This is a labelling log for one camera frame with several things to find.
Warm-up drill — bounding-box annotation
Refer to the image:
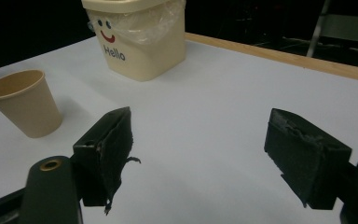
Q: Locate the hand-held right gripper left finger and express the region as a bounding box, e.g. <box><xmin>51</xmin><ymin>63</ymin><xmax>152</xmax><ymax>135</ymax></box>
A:
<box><xmin>72</xmin><ymin>105</ymin><xmax>142</xmax><ymax>217</ymax></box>

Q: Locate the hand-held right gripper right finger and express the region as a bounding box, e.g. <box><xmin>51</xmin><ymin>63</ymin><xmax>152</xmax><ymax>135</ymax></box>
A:
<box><xmin>263</xmin><ymin>107</ymin><xmax>353</xmax><ymax>211</ymax></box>

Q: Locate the brown paper cup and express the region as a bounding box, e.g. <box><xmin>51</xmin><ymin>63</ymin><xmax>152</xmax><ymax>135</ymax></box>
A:
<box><xmin>0</xmin><ymin>68</ymin><xmax>63</xmax><ymax>139</ymax></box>

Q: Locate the cream smiley-face trash bin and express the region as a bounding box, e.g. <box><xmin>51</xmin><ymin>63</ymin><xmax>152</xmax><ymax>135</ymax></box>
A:
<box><xmin>80</xmin><ymin>0</ymin><xmax>187</xmax><ymax>83</ymax></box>

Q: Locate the grey metal stand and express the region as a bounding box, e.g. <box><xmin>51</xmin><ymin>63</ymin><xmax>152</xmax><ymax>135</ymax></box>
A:
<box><xmin>282</xmin><ymin>0</ymin><xmax>358</xmax><ymax>59</ymax></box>

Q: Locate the clear plastic bin liner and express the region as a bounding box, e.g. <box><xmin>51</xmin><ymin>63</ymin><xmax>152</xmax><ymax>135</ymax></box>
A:
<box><xmin>87</xmin><ymin>0</ymin><xmax>187</xmax><ymax>46</ymax></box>

